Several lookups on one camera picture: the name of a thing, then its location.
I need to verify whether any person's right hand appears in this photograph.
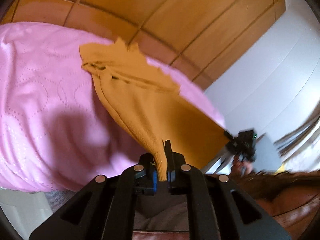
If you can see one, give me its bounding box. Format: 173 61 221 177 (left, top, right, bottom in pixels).
230 155 253 177

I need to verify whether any mustard orange knit garment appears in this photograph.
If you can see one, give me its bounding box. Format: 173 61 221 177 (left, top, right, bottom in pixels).
79 39 228 181

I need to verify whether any pink quilted bedspread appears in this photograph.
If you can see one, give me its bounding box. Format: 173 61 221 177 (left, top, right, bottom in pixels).
0 21 226 193

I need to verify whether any wooden panelled headboard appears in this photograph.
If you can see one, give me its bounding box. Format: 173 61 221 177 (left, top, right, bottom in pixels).
1 0 285 89

